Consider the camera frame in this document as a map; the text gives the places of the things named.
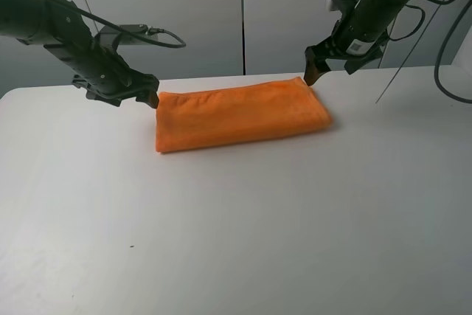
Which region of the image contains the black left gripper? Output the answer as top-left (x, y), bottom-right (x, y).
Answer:
top-left (44, 37), bottom-right (159, 109)

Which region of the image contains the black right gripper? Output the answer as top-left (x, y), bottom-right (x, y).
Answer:
top-left (303, 18), bottom-right (387, 86)

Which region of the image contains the orange microfiber towel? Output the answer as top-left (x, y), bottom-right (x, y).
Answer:
top-left (156, 77), bottom-right (333, 153)

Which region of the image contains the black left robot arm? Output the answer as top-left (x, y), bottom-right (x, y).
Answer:
top-left (1, 0), bottom-right (159, 108)

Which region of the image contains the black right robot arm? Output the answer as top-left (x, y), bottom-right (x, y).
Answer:
top-left (303, 0), bottom-right (411, 86)

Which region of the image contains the thin black loose cable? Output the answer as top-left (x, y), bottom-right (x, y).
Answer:
top-left (375, 0), bottom-right (471, 105)

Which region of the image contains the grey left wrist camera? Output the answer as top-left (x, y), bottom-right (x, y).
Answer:
top-left (95, 24), bottom-right (151, 49)

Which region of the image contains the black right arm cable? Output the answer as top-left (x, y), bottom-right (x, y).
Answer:
top-left (390, 0), bottom-right (472, 105)

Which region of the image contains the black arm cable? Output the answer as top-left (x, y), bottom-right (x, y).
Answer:
top-left (390, 0), bottom-right (472, 105)
top-left (0, 0), bottom-right (187, 49)

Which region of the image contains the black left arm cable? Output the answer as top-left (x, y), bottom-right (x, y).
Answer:
top-left (0, 0), bottom-right (187, 49)

